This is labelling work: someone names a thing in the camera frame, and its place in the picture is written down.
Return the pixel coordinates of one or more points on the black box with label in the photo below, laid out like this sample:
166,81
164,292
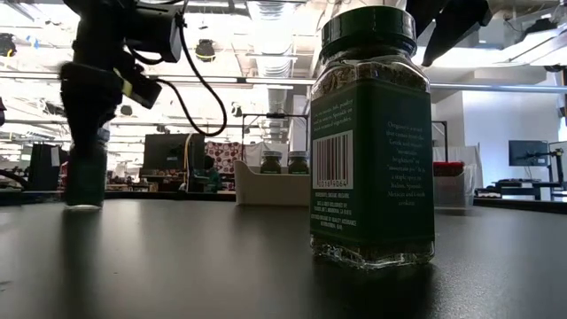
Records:
42,164

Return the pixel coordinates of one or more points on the red white patterned cloth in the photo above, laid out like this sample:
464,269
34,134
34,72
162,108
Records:
226,155

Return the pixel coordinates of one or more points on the clear plastic bin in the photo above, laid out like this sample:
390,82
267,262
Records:
460,195

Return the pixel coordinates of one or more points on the pale horizontal ceiling beam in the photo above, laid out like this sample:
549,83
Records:
496,87

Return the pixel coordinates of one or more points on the small black ceiling lamp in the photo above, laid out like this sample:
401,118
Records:
126,111

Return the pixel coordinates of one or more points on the dark wall monitor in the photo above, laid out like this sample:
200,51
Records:
527,153

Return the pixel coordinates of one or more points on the silver ventilation duct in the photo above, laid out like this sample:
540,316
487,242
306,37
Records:
277,53

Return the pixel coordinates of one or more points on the clear bin top middle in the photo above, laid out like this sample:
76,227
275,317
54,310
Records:
266,188

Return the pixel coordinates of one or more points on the black office desk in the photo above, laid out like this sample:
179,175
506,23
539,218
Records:
540,190

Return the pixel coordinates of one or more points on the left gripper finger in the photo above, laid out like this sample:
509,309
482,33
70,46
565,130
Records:
86,128

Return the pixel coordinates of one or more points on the black computer monitor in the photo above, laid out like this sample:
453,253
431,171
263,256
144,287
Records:
168,150

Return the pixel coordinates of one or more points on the long ceiling light bar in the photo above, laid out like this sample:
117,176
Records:
221,80

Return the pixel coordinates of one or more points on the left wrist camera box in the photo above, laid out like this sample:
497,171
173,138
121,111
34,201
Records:
155,31

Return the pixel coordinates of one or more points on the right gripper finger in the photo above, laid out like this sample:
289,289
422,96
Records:
445,42

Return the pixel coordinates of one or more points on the hanging black ceiling lamp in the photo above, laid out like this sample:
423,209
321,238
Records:
205,49
6,44

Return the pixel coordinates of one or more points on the green-lid glass spice jar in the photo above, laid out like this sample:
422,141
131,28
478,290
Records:
372,155
271,165
86,181
298,165

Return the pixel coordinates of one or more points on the person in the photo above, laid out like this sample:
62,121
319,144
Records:
208,175

